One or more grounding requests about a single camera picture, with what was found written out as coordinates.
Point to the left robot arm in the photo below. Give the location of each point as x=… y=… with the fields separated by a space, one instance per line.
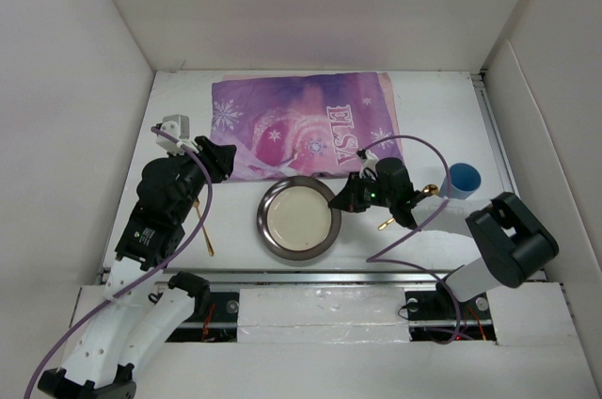
x=125 y=331

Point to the aluminium right side rail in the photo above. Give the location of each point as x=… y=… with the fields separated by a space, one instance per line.
x=506 y=175

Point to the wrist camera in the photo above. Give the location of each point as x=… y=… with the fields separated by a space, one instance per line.
x=367 y=159
x=172 y=134

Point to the white foam block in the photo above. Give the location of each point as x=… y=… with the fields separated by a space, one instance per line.
x=326 y=315

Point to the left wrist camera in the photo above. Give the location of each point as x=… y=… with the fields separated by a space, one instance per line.
x=172 y=134

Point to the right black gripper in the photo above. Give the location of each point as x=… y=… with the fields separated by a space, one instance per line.
x=348 y=199

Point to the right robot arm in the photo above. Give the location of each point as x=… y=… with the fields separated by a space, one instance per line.
x=512 y=242

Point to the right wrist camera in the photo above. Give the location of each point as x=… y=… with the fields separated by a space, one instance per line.
x=367 y=159

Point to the gold fork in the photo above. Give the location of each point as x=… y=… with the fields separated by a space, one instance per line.
x=207 y=239

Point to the steel plate with cream centre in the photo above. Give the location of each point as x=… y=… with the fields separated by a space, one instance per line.
x=294 y=220

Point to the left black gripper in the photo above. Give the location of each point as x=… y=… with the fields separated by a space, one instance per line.
x=215 y=157

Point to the gold spoon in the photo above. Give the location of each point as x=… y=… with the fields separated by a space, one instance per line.
x=430 y=189

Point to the purple Elsa cloth placemat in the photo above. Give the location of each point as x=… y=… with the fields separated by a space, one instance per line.
x=304 y=125

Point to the blue plastic cup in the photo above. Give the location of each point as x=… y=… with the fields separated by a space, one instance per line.
x=463 y=181

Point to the aluminium front rail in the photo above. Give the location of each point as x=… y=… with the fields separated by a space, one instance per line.
x=300 y=276

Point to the aluminium rail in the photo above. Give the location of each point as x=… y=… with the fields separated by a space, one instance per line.
x=300 y=276
x=506 y=175

